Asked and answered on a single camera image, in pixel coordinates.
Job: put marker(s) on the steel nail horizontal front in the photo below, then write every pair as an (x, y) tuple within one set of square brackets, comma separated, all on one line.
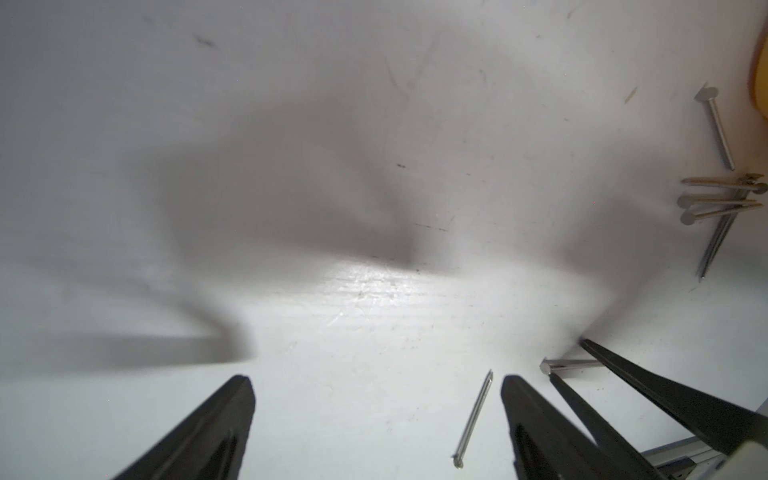
[(559, 366)]

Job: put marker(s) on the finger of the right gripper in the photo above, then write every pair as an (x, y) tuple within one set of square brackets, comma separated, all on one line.
[(608, 440), (722, 425)]

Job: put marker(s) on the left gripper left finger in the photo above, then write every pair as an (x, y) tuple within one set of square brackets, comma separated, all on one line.
[(209, 443)]

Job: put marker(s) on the steel nail vertical front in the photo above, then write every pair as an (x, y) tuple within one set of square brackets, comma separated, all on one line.
[(459, 454)]

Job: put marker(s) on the yellow plastic storage box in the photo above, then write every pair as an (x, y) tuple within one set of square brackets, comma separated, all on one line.
[(757, 81)]

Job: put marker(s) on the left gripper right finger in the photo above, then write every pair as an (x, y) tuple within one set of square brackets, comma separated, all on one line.
[(545, 444)]

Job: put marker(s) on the steel nail upper right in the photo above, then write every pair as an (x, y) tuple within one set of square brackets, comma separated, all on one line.
[(707, 97)]

